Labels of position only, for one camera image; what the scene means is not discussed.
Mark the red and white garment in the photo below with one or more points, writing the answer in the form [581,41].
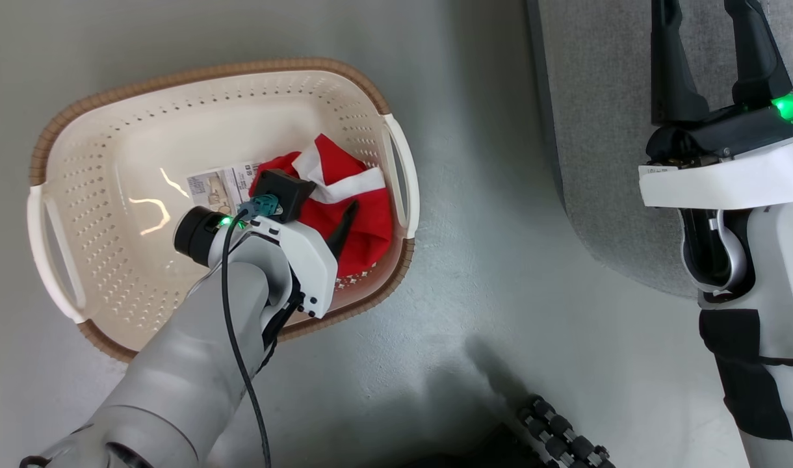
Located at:
[354,195]

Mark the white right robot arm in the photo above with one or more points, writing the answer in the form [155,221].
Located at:
[767,312]

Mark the grey fabric sofa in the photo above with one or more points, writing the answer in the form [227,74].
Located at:
[604,130]

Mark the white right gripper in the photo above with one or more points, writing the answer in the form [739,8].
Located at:
[728,162]

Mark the black roller base wheel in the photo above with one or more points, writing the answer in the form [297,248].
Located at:
[562,435]

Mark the printed paper basket label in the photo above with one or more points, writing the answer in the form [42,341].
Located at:
[222,184]

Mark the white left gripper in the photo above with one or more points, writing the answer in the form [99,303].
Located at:
[292,257]

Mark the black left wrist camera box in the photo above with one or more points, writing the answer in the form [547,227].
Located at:
[285,192]

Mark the cream perforated laundry basket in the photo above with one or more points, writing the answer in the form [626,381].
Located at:
[143,195]

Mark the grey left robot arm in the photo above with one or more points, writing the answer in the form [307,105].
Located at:
[188,364]

